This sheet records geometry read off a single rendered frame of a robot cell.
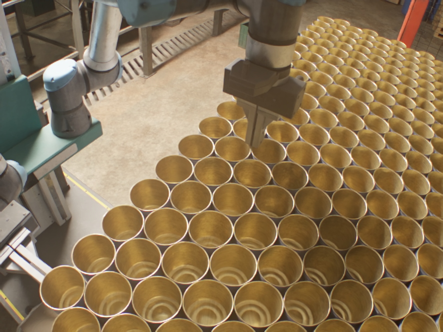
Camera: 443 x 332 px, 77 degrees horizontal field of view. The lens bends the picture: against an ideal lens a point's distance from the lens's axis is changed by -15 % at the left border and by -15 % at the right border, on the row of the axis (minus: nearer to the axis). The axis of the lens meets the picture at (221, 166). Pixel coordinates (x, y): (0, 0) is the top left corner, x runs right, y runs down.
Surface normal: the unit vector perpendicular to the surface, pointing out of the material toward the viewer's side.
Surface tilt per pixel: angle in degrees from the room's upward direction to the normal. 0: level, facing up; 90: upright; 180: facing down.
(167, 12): 107
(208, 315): 2
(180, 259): 91
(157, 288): 91
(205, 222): 91
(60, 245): 0
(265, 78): 2
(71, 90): 90
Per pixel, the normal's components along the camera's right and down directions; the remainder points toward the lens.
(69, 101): 0.62, 0.59
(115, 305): 0.07, -0.69
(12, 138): 0.83, 0.44
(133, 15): -0.72, 0.45
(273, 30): -0.16, 0.71
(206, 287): 0.12, 0.73
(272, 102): -0.51, 0.60
